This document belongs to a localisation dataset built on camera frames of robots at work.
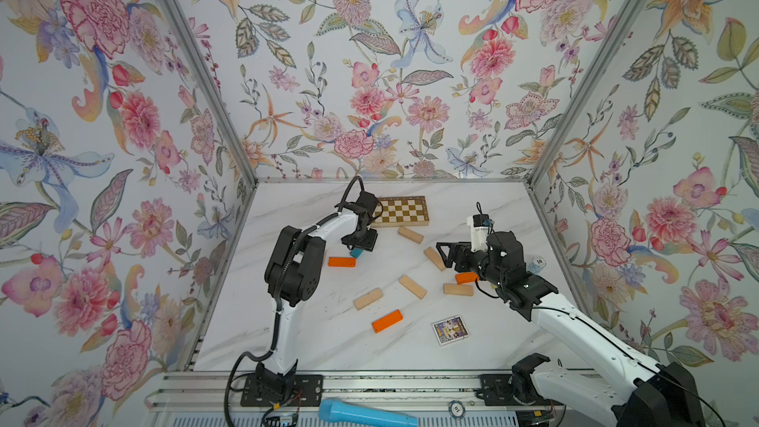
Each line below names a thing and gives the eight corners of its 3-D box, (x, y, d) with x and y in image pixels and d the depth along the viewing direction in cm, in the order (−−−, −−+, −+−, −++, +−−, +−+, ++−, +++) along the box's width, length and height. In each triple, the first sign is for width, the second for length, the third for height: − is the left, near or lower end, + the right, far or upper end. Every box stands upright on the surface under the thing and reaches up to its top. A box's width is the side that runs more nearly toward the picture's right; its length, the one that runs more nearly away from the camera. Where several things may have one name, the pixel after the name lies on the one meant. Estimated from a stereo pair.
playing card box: (440, 346, 83) (441, 344, 81) (431, 325, 87) (432, 322, 85) (467, 337, 85) (469, 335, 83) (458, 317, 89) (459, 314, 87)
